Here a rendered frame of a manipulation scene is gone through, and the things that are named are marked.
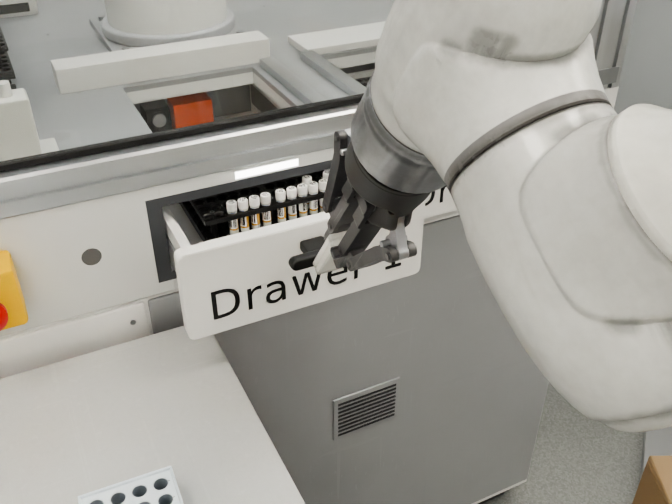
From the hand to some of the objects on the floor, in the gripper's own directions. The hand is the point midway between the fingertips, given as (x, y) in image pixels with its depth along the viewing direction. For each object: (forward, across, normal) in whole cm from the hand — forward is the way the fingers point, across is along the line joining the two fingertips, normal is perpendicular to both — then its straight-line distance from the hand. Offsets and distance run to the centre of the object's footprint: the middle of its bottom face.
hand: (335, 251), depth 73 cm
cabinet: (+114, +1, -5) cm, 114 cm away
